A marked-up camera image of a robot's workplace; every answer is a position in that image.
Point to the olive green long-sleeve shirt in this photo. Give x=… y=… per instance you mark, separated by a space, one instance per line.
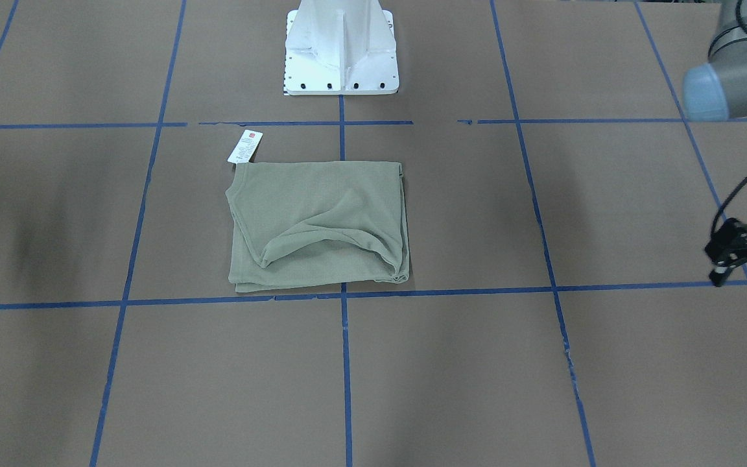
x=307 y=224

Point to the white paper clothing tag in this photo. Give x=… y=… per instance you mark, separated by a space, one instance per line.
x=246 y=147

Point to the white camera mast with base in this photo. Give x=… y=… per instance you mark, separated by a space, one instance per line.
x=340 y=48

